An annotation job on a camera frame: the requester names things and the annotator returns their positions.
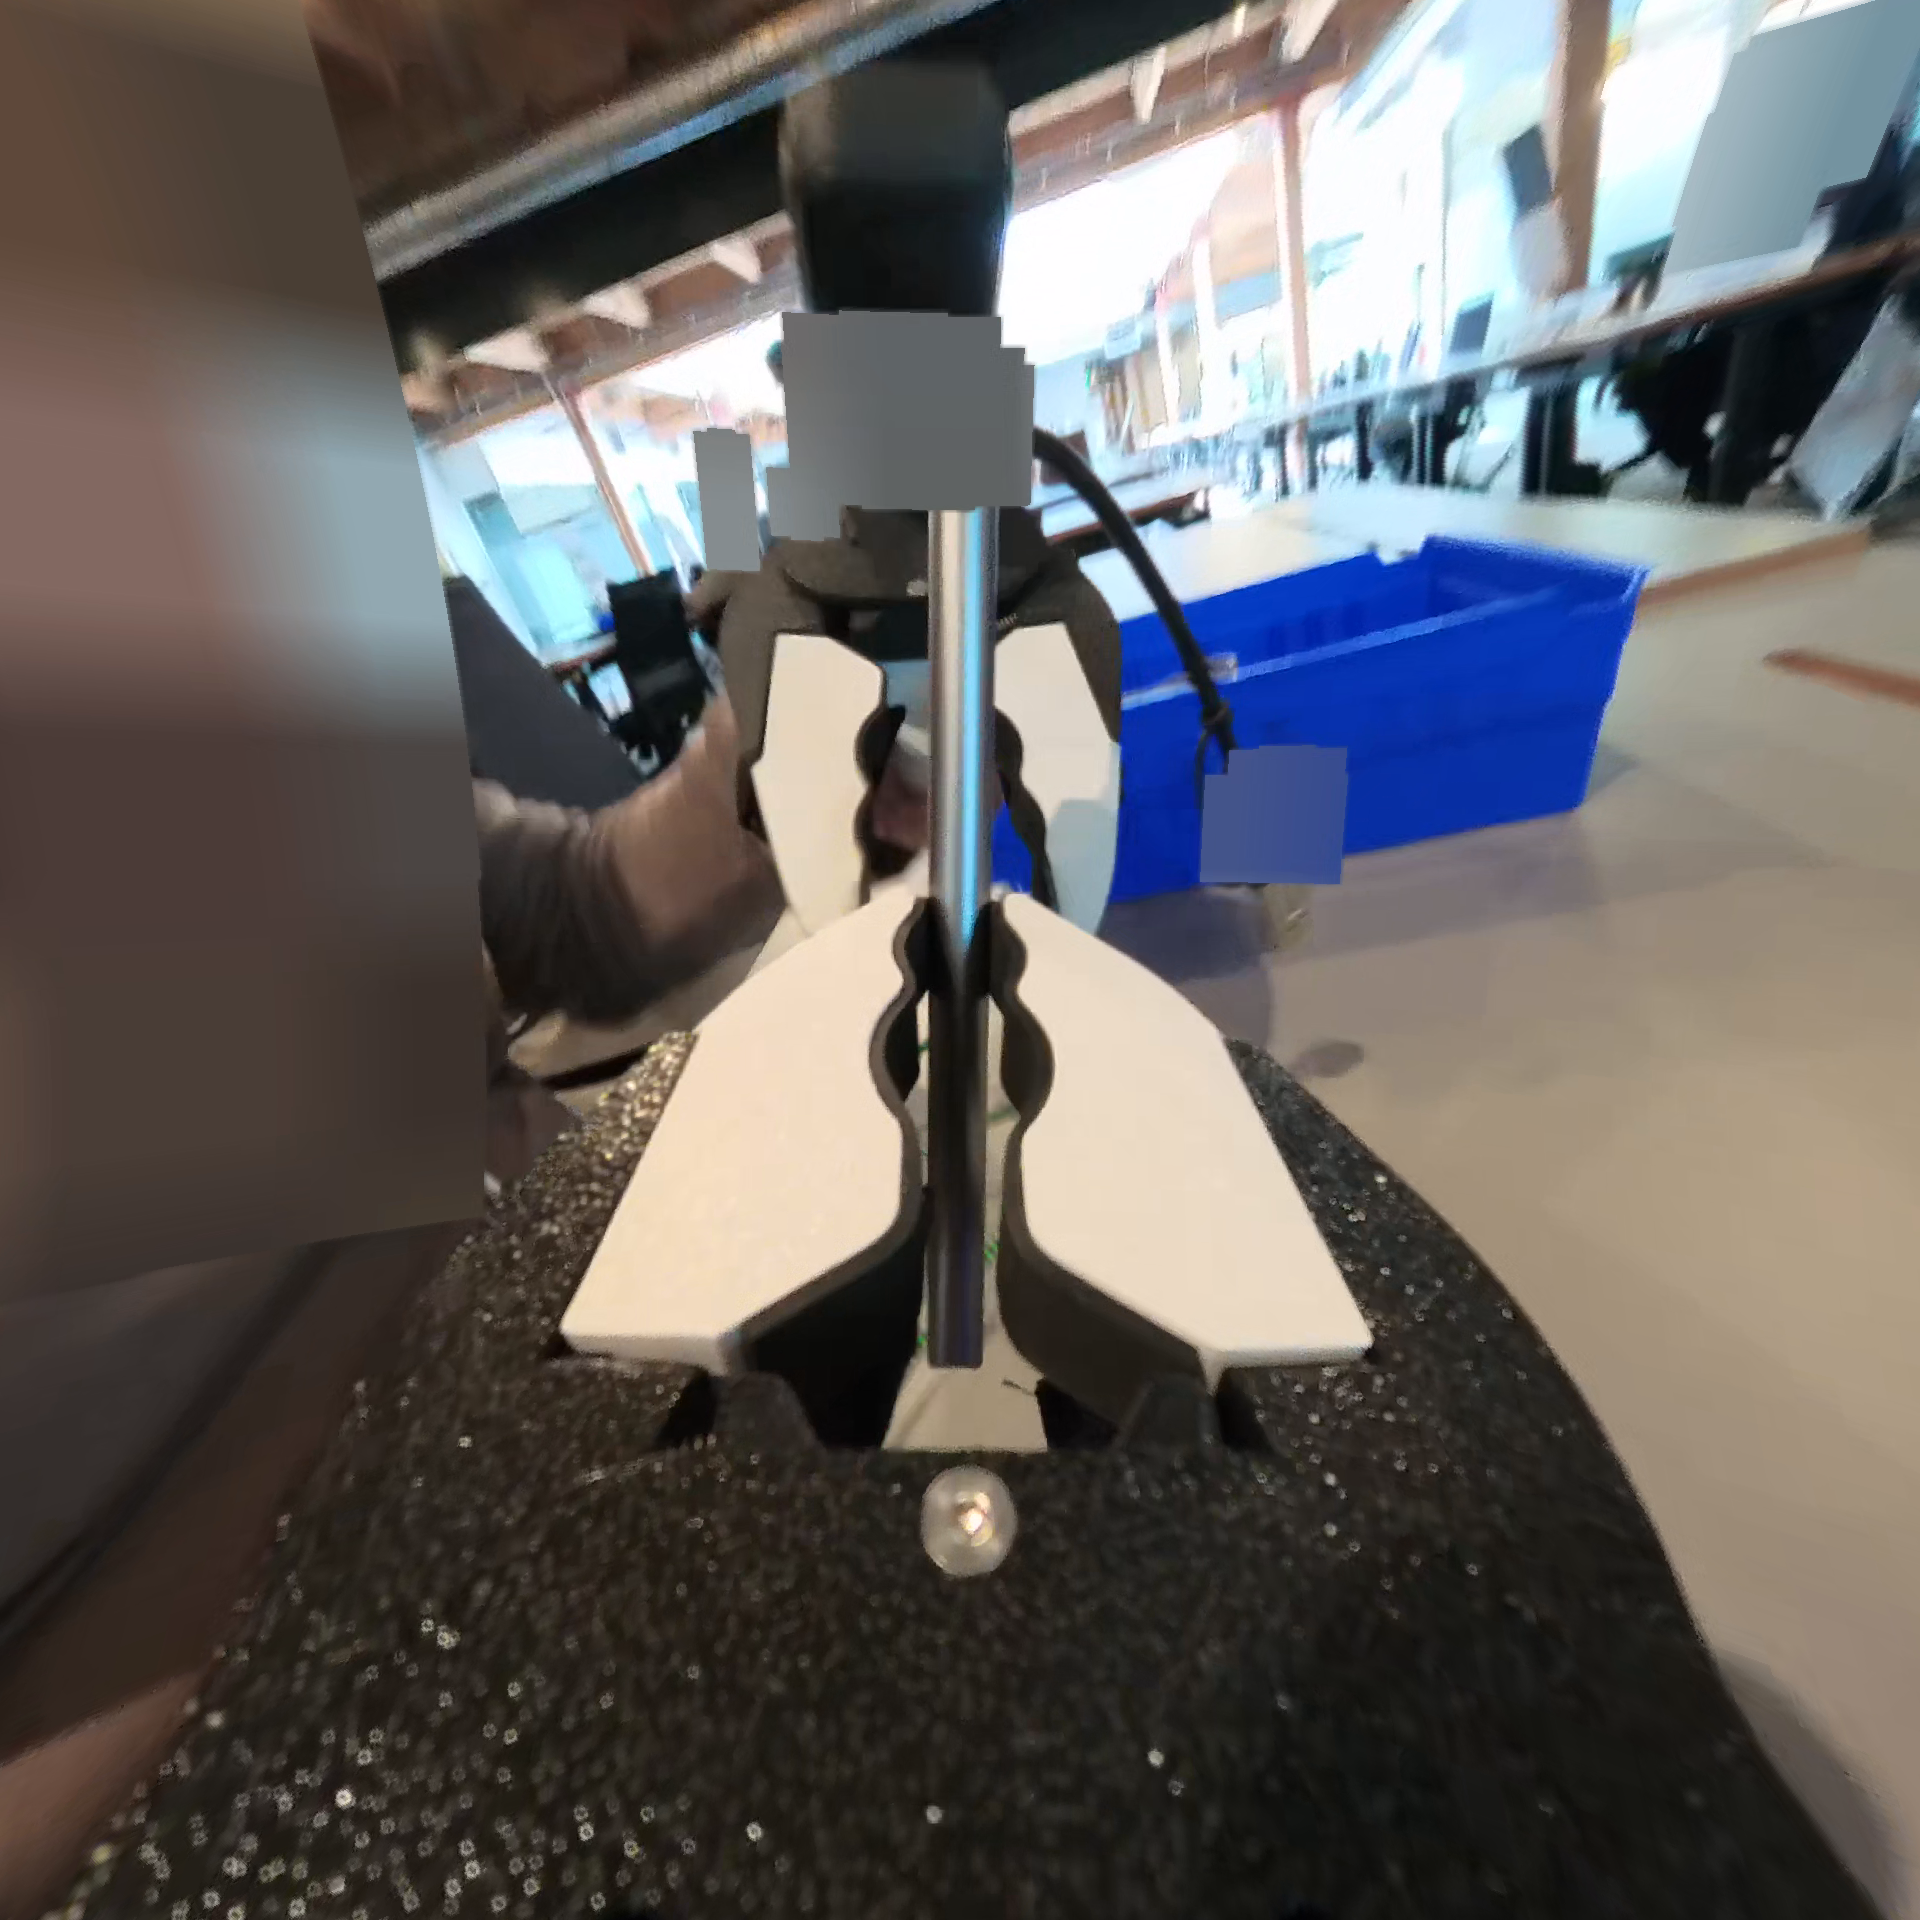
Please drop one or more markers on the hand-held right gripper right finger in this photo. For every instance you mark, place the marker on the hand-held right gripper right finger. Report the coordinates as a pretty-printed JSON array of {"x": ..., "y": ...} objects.
[{"x": 1184, "y": 1186}]

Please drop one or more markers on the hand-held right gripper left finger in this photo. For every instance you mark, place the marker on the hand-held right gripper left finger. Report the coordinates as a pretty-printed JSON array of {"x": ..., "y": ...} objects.
[{"x": 720, "y": 1186}]

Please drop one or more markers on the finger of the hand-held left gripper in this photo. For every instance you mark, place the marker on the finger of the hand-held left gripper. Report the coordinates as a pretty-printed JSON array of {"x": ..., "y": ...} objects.
[
  {"x": 1077, "y": 781},
  {"x": 809, "y": 764}
]

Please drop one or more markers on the silver metal rod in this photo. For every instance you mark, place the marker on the silver metal rod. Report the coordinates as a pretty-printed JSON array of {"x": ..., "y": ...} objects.
[{"x": 961, "y": 721}]

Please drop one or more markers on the person's left forearm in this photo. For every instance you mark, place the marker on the person's left forearm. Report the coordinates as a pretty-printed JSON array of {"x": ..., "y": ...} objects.
[{"x": 630, "y": 886}]

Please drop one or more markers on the black office chair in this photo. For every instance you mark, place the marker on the black office chair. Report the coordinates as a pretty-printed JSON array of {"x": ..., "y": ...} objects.
[{"x": 661, "y": 661}]

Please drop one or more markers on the blue plastic bin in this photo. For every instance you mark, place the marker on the blue plastic bin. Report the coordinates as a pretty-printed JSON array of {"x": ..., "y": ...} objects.
[{"x": 1423, "y": 706}]

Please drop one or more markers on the long black desk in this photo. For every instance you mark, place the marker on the long black desk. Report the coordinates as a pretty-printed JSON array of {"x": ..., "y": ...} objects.
[{"x": 1742, "y": 398}]

